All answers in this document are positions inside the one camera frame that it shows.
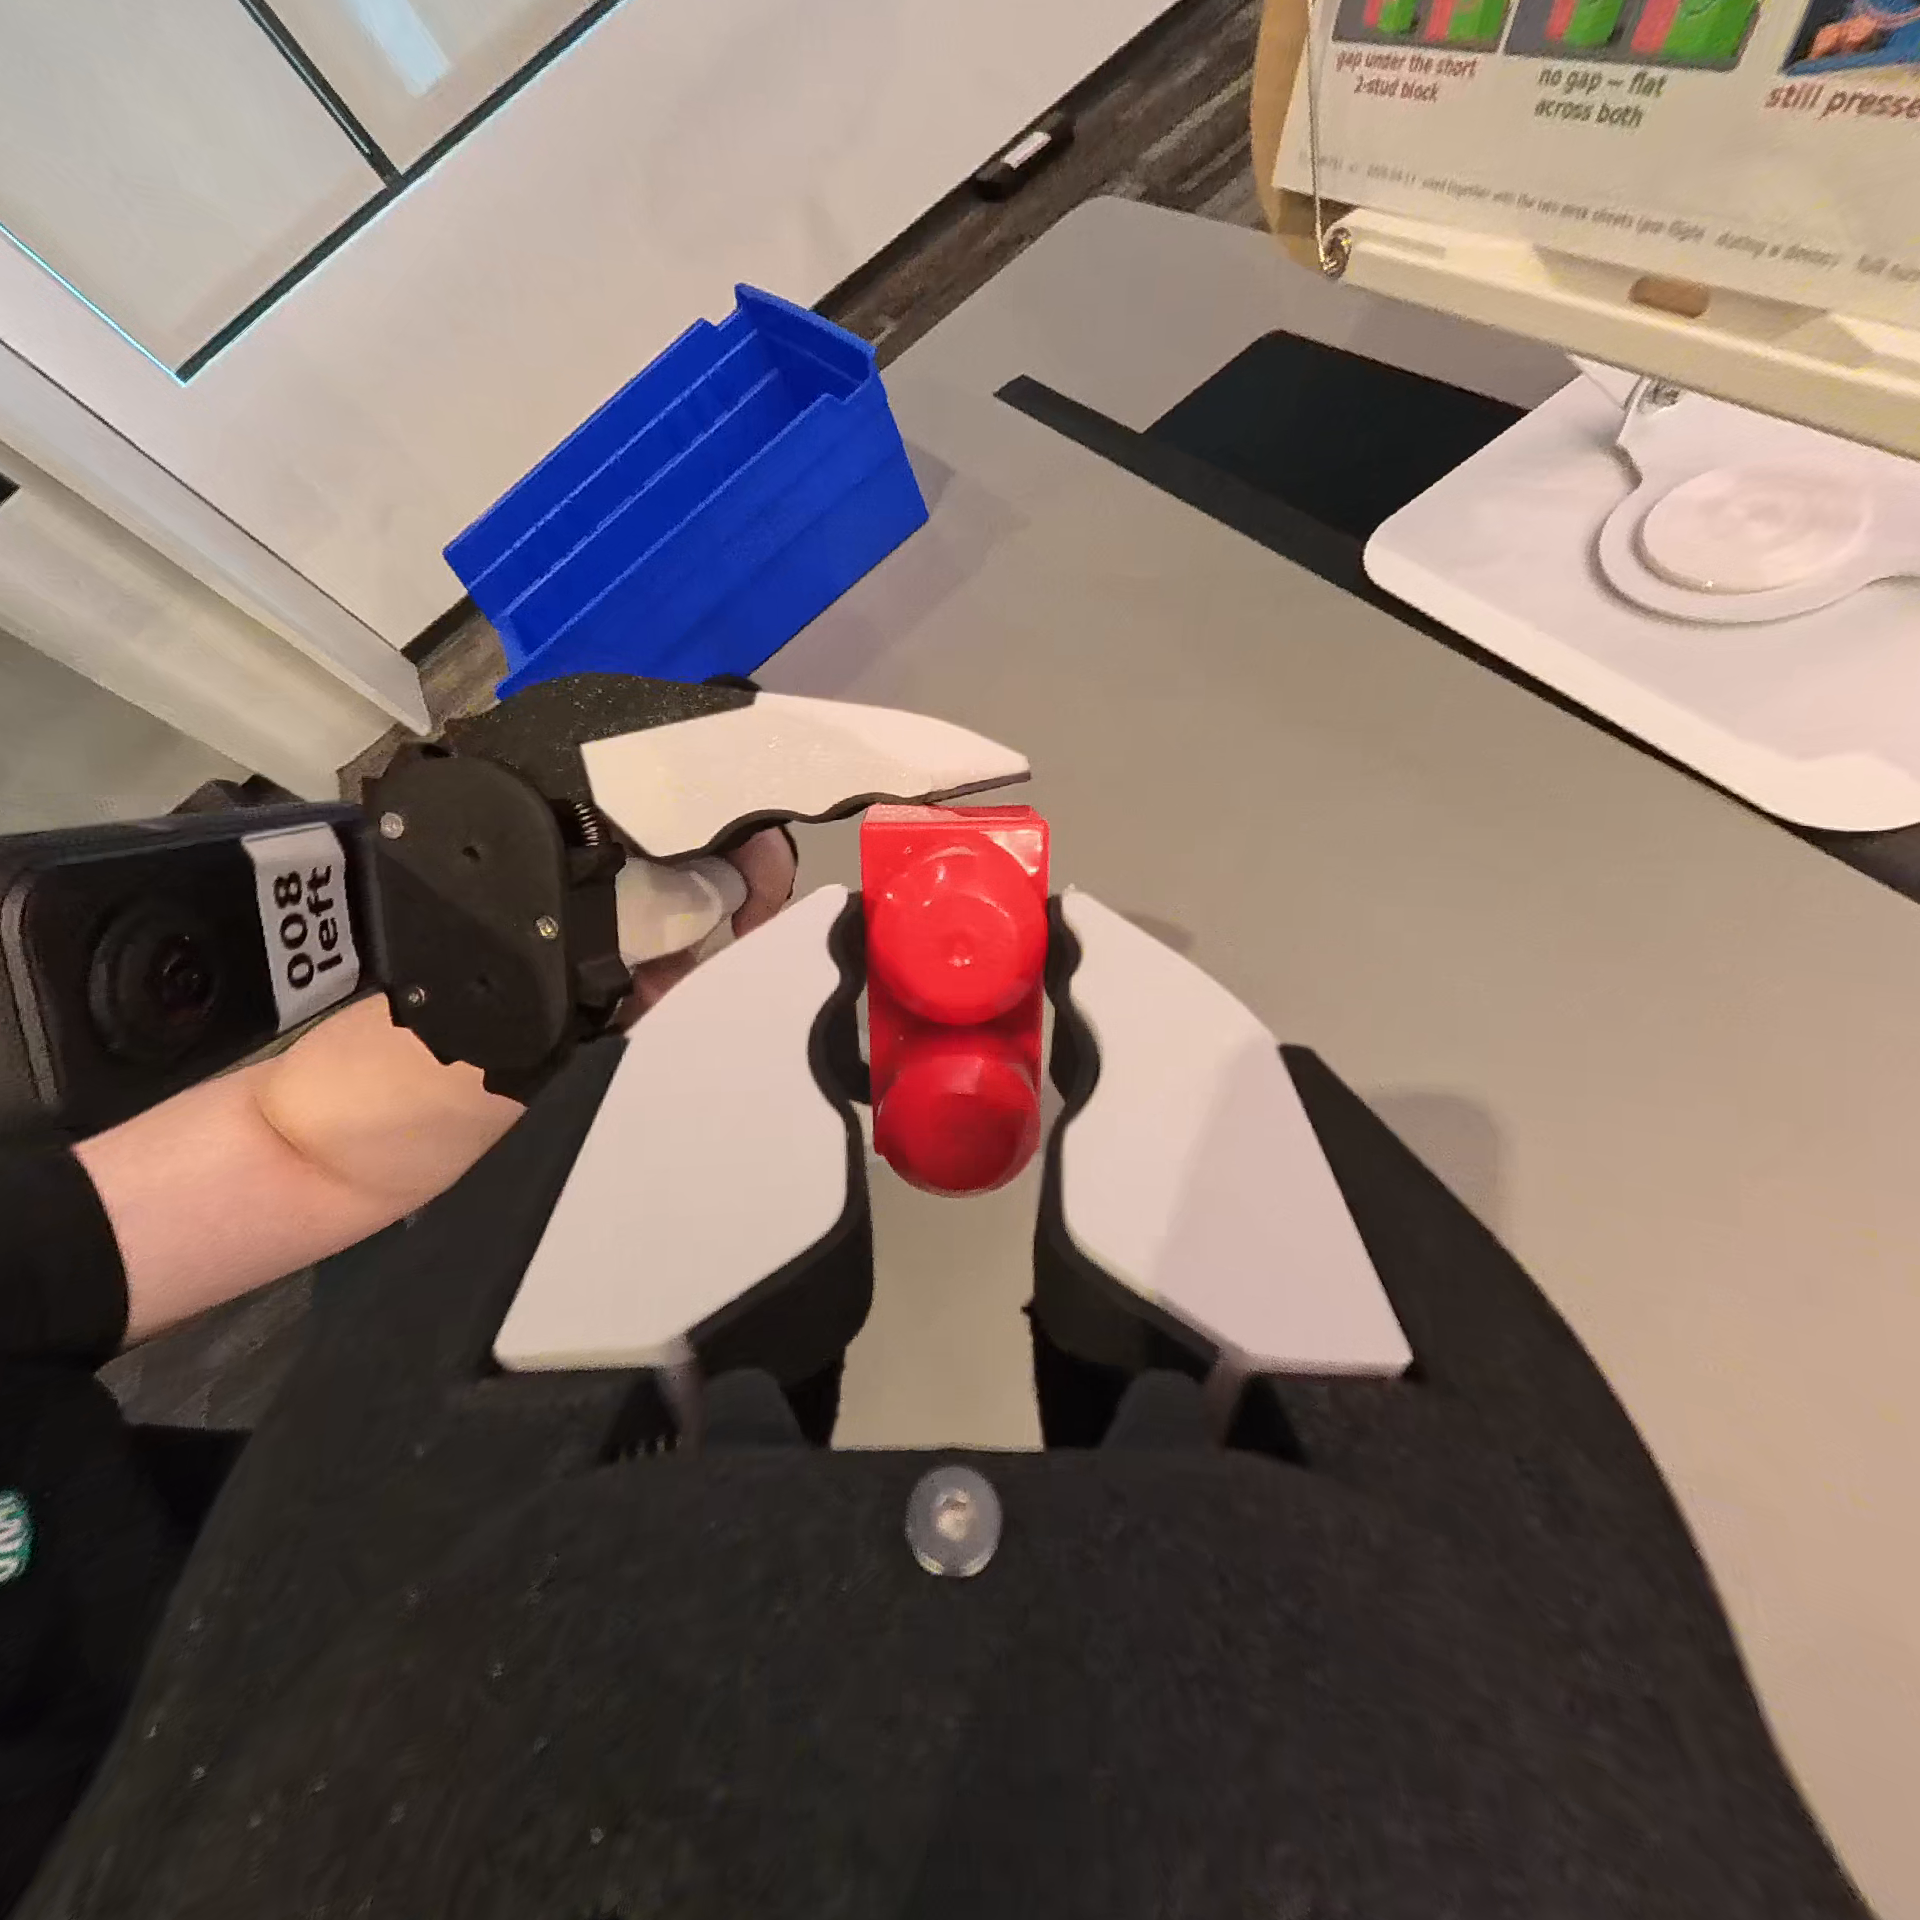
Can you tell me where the black desk inlay panel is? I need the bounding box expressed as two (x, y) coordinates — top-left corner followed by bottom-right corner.
(996, 329), (1531, 588)

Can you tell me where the grey desk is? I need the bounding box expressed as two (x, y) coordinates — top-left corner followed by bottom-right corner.
(615, 194), (1920, 1920)

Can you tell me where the person's black jacket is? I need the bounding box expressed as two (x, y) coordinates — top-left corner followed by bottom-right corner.
(0, 1351), (257, 1862)

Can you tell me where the printed instruction sheet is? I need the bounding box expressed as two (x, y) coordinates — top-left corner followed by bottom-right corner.
(1276, 0), (1920, 309)

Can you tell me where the red block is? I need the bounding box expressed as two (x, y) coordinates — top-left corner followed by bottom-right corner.
(858, 805), (1057, 1197)

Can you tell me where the small black floor device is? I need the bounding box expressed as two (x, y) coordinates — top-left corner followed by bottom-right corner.
(972, 111), (1075, 201)

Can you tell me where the blue plastic bin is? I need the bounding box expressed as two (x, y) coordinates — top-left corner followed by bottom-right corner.
(441, 282), (932, 705)

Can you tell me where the large gridded window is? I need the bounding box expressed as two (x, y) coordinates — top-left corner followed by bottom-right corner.
(0, 0), (633, 383)

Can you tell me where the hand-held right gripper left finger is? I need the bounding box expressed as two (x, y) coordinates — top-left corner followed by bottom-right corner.
(491, 885), (875, 1439)

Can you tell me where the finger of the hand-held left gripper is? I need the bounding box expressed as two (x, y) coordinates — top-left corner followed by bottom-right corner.
(578, 691), (1034, 862)

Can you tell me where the person's left forearm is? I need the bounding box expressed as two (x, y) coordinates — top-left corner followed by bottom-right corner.
(0, 1079), (319, 1361)

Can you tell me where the rounded wooden board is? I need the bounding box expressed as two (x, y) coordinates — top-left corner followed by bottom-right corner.
(1248, 0), (1327, 242)

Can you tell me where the person's left hand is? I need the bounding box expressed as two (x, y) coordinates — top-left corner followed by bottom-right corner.
(257, 831), (801, 1221)

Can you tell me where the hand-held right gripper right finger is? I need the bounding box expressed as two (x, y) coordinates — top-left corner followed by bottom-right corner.
(1028, 887), (1416, 1434)

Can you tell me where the white document stand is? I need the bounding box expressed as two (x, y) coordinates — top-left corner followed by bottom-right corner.
(1306, 201), (1920, 831)

